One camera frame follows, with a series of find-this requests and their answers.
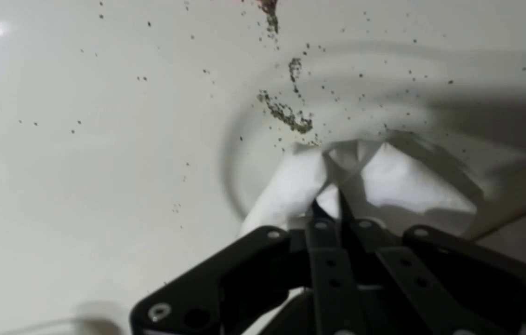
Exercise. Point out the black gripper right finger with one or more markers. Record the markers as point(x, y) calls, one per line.
point(433, 282)

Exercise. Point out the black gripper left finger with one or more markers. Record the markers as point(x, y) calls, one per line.
point(256, 273)

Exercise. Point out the white napkin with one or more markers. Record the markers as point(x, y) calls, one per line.
point(369, 178)

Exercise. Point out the white washing machine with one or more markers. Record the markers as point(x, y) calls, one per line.
point(133, 141)

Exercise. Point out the dirt pile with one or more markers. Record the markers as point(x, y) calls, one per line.
point(295, 117)

